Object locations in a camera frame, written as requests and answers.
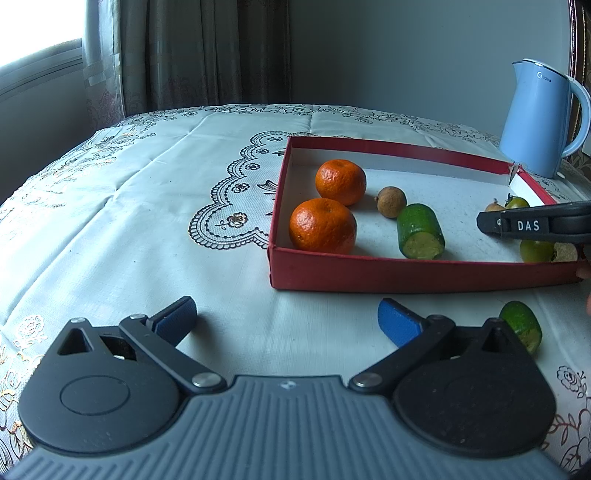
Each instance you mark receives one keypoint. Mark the light blue electric kettle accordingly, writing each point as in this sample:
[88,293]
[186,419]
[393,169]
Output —
[535,120]

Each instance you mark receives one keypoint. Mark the green cucumber piece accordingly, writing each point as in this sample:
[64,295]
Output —
[521,323]
[420,230]

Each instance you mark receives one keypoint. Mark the red shallow cardboard box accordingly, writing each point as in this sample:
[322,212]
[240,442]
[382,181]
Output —
[461,221]

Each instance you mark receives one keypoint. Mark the window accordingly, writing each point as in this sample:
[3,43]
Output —
[41,64]

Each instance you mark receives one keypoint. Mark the person's right hand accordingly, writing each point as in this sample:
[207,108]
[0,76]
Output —
[585,274]

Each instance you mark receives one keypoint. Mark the gold patterned framed wall panel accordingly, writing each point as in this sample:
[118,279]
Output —
[581,46]

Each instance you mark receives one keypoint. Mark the brown kiwi fruit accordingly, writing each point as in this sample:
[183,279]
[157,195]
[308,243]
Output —
[494,206]

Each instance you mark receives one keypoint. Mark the dark purple eggplant piece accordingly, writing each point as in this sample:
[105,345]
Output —
[565,252]

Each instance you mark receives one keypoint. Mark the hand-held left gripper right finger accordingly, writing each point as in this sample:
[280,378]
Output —
[399,321]

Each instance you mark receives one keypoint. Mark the grey curtain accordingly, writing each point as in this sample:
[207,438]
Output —
[198,55]

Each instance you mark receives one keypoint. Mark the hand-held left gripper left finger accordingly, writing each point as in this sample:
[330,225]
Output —
[175,318]

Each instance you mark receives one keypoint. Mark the green tomato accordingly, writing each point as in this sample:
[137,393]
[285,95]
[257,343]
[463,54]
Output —
[535,251]
[518,203]

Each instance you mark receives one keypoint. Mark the brown longan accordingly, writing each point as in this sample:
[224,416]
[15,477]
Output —
[391,202]

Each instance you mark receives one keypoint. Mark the orange tangerine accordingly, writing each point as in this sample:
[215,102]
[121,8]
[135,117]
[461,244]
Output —
[323,225]
[340,182]

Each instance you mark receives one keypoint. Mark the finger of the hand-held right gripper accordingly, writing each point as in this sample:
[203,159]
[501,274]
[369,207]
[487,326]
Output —
[490,222]

